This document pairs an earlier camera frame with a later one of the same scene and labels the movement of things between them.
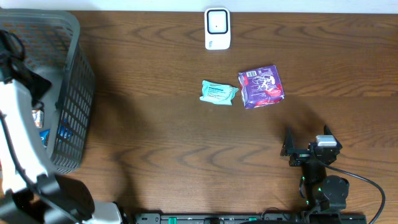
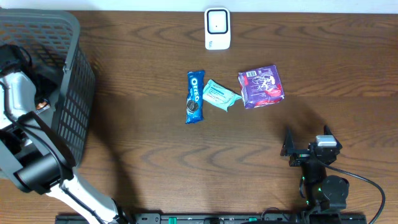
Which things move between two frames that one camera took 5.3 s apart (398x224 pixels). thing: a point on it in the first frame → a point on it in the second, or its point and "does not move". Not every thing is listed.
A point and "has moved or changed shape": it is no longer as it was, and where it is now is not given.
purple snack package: [261, 86] does not move
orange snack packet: [38, 116] has moved or changed shape
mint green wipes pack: [217, 94] has moved or changed shape
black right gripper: [300, 155] does not move
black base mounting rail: [250, 218] does not move
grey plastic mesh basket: [55, 48] does not move
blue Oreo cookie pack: [64, 132] → [195, 95]
